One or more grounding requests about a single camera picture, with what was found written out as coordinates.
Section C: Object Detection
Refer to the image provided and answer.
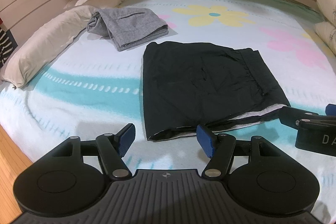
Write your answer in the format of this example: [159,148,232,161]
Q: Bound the black pants with white stripe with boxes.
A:
[143,42,289,141]

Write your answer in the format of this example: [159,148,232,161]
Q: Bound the floral bed sheet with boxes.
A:
[0,0,336,223]

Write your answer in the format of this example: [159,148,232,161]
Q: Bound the folded grey pants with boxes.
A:
[87,7,169,52]

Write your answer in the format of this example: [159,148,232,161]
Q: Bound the beige long pillow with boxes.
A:
[1,5,96,88]

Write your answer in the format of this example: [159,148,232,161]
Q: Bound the wooden bed frame edge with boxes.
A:
[0,127,32,223]

